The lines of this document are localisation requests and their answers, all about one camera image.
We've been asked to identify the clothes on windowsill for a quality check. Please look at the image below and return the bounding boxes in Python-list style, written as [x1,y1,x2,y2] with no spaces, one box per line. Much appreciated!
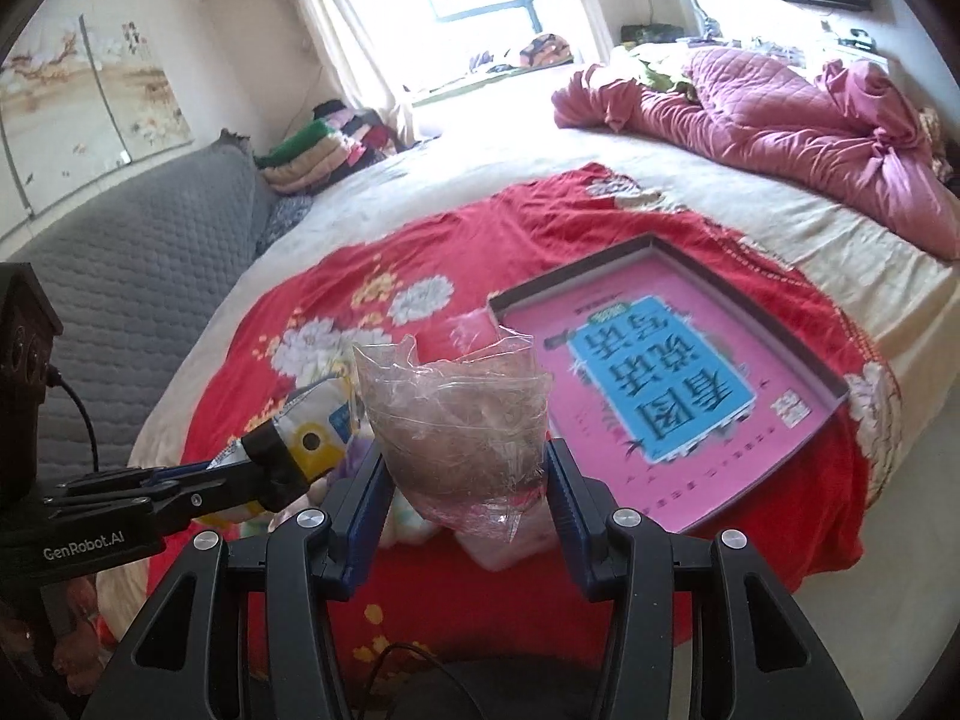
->
[467,32,576,74]

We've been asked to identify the wall painting panels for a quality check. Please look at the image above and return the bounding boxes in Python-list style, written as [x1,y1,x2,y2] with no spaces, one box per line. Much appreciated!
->
[2,13,194,215]

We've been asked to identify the clear plastic bagged plush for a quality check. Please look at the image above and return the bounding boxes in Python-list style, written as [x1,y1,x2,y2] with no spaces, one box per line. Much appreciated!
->
[355,330,556,572]

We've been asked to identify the white window curtain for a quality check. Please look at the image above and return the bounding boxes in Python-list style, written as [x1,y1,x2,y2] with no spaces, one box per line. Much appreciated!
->
[296,0,418,146]

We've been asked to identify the person's left hand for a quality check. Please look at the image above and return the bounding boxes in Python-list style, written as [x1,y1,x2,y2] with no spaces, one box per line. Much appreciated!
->
[0,575,114,699]

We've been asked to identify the bear plush pink dress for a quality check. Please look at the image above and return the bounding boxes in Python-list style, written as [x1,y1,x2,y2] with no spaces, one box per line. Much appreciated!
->
[267,429,439,550]

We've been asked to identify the pink quilted comforter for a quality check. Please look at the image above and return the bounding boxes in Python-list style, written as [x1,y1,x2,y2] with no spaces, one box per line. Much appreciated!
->
[551,47,958,262]

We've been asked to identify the yellow white snack packet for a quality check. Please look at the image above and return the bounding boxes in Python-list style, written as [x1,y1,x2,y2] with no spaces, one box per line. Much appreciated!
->
[197,376,358,528]

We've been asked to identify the folded clothes stack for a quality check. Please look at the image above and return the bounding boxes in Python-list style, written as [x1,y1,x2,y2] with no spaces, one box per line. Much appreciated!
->
[254,101,404,195]

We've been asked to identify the pink and blue book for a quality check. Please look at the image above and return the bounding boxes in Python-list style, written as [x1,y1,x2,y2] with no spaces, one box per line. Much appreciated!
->
[502,253,835,533]

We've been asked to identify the grey quilted headboard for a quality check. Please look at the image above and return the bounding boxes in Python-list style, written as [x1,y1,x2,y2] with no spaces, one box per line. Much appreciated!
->
[13,132,277,470]

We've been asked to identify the red floral blanket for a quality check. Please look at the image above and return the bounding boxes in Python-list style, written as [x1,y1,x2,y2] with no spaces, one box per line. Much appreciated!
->
[145,161,890,680]

